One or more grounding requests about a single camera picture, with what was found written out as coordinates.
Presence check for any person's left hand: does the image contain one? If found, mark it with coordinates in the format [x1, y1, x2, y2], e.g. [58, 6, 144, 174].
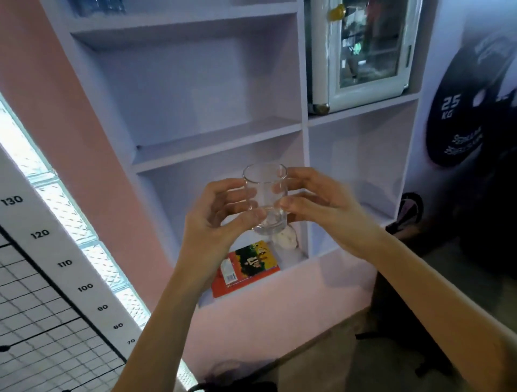
[177, 177, 267, 283]

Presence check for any person's right hand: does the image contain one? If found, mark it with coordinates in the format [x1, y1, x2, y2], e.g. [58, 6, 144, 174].
[278, 166, 385, 261]

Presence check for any clear drinking glass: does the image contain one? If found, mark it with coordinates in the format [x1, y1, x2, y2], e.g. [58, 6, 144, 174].
[242, 162, 289, 236]

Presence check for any white wall shelf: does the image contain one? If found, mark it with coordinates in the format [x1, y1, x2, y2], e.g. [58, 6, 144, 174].
[40, 0, 423, 312]

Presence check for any person's left forearm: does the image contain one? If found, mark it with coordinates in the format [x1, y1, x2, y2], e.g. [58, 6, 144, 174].
[111, 266, 219, 392]

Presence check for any person's right forearm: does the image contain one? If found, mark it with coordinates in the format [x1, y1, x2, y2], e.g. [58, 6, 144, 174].
[361, 234, 517, 392]

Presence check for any orange book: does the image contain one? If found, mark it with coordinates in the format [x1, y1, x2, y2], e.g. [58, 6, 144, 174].
[211, 241, 280, 299]

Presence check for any white crumpled object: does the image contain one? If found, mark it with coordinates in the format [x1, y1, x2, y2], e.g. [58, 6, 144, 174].
[271, 224, 299, 252]

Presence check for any small white glass-door cabinet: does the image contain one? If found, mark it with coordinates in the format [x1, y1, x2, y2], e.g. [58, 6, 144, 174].
[309, 0, 423, 116]

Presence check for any white grid height chart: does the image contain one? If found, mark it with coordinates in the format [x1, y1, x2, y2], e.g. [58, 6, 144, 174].
[0, 149, 142, 392]

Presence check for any plastic water bottle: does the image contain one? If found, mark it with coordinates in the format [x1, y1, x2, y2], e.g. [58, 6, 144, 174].
[71, 0, 127, 18]

